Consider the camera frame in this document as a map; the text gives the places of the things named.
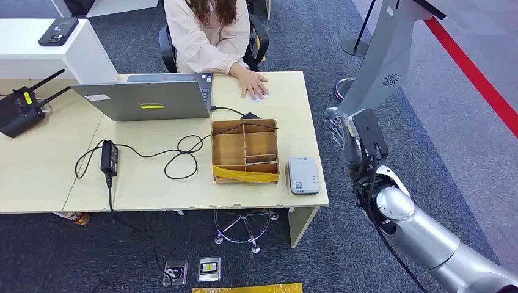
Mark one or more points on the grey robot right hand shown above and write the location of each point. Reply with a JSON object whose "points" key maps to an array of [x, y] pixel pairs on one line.
{"points": [[351, 149]]}

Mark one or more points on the person's left hand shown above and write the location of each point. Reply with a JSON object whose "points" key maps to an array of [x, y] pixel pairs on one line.
{"points": [[251, 83]]}

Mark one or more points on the divided cardboard box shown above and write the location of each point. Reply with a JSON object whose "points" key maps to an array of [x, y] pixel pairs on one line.
{"points": [[228, 149]]}

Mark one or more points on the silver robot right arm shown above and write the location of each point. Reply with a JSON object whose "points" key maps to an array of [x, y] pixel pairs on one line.
{"points": [[421, 238]]}

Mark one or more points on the white card reader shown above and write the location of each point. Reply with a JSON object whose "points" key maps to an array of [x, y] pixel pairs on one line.
{"points": [[303, 176]]}

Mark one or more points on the person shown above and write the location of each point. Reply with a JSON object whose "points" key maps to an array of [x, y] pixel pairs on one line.
{"points": [[206, 40]]}

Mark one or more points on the pale room key card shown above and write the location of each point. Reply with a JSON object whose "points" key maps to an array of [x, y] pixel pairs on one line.
{"points": [[263, 163]]}

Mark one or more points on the small black hub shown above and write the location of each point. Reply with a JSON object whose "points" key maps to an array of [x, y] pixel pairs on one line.
{"points": [[251, 116]]}

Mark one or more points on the chrome stanchion base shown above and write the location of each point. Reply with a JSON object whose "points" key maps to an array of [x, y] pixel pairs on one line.
{"points": [[340, 91]]}

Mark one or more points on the black office chair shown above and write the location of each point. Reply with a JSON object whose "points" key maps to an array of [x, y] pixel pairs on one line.
{"points": [[168, 48]]}

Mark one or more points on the grey laptop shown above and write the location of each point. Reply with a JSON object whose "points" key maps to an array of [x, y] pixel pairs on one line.
{"points": [[149, 101]]}

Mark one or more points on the grey kiosk stand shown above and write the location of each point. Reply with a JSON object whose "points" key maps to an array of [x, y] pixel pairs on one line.
{"points": [[388, 52]]}

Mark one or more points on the chrome stool base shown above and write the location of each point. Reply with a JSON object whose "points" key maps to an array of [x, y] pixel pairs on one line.
{"points": [[242, 226]]}

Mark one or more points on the white desk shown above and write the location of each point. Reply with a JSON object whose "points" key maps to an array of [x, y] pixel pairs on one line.
{"points": [[121, 6]]}

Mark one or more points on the black power adapter brick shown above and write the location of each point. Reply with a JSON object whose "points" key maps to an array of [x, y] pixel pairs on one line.
{"points": [[109, 157]]}

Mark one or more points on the white cabinet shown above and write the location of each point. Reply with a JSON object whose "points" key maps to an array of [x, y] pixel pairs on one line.
{"points": [[81, 56]]}

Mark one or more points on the yellow packet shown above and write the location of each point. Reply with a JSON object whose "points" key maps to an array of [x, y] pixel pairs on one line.
{"points": [[247, 288]]}

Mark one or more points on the floor socket yellow label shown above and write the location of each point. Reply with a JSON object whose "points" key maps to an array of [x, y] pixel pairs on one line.
{"points": [[209, 268]]}

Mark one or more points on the black smartphone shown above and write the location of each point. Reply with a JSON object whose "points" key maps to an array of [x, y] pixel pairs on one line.
{"points": [[58, 31]]}

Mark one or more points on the open floor socket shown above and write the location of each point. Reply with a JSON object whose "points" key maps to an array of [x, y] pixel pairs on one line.
{"points": [[175, 271]]}

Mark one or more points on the clear remote stand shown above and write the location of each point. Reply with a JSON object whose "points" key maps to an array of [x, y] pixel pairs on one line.
{"points": [[45, 107]]}

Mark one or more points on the orange snack bag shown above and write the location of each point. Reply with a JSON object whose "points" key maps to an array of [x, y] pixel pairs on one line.
{"points": [[79, 218]]}

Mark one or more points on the black remote with antennas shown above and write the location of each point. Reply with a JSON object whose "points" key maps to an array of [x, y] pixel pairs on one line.
{"points": [[20, 113]]}

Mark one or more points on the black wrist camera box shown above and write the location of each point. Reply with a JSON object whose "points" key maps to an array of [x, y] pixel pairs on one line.
{"points": [[370, 129]]}

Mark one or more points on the black stanchion post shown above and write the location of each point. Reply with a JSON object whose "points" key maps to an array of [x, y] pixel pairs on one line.
{"points": [[355, 47]]}

